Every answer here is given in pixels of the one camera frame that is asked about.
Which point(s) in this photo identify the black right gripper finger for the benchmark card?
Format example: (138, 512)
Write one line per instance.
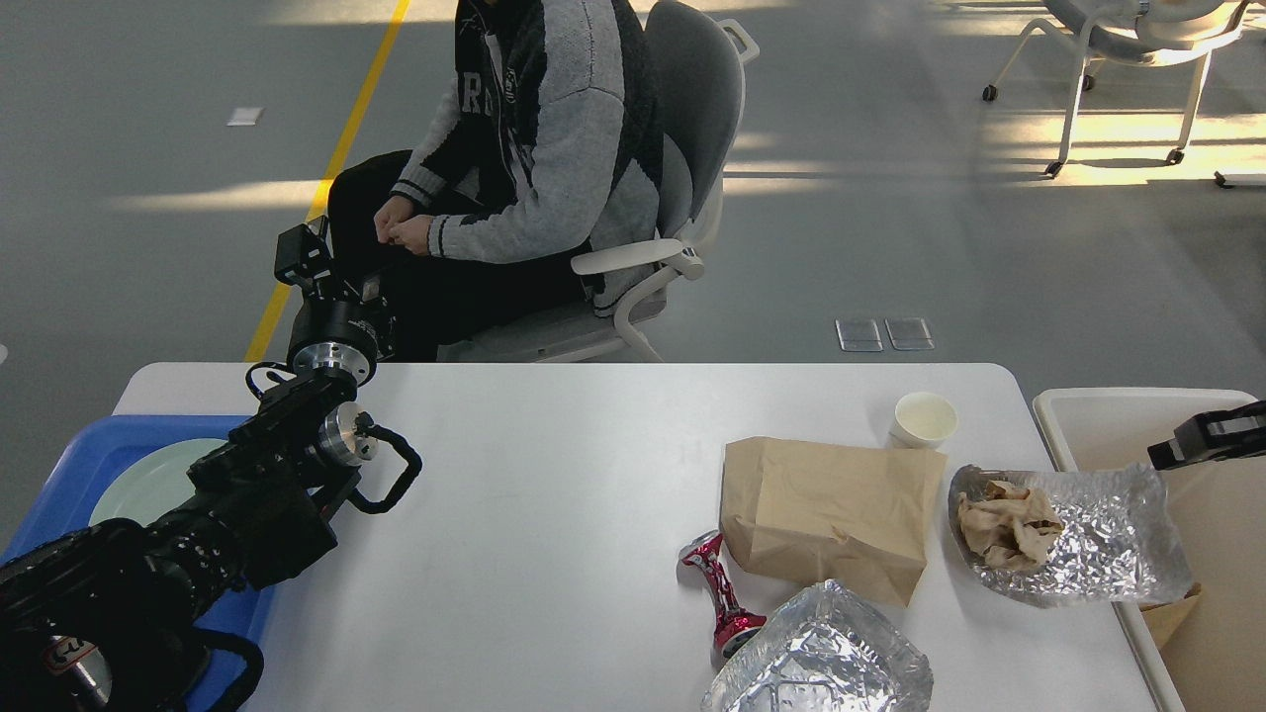
(1213, 436)

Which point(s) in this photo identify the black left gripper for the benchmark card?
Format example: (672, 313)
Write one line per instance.
(329, 331)

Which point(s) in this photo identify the small foil piece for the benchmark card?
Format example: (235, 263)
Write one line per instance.
(1119, 544)

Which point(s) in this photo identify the brown paper napkin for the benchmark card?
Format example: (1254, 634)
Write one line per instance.
(1010, 527)

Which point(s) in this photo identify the light green plate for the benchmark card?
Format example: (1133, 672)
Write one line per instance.
(156, 484)

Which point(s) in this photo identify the brown paper bag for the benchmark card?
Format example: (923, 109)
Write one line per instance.
(807, 512)

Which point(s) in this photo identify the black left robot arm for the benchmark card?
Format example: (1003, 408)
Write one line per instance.
(107, 618)

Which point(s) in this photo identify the person left hand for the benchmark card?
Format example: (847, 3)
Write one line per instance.
(412, 235)

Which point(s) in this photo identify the person right hand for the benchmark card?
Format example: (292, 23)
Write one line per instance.
(395, 211)

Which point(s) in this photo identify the cardboard piece in bin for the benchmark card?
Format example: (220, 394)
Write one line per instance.
(1163, 620)

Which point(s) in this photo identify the person in grey jacket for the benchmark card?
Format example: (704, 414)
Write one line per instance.
(547, 145)

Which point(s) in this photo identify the white plastic bin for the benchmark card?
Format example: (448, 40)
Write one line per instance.
(1214, 662)

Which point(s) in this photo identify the right floor outlet plate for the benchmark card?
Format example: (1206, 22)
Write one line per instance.
(909, 334)

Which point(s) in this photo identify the floor outlet plate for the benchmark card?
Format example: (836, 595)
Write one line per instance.
(909, 334)
(859, 335)

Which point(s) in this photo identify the left floor outlet plate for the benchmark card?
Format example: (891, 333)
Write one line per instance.
(859, 335)

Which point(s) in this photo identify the white chair top right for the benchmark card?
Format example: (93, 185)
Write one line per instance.
(1152, 34)

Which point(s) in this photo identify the white chair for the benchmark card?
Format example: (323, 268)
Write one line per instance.
(700, 64)
(1152, 34)

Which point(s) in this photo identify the blue plastic tray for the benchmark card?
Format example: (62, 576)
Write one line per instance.
(92, 461)

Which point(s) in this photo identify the white chair left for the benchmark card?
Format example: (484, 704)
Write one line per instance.
(700, 64)

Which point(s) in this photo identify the crumpled aluminium foil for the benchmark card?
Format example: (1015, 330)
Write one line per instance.
(825, 649)

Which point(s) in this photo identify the crushed red soda can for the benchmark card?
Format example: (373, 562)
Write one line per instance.
(735, 625)

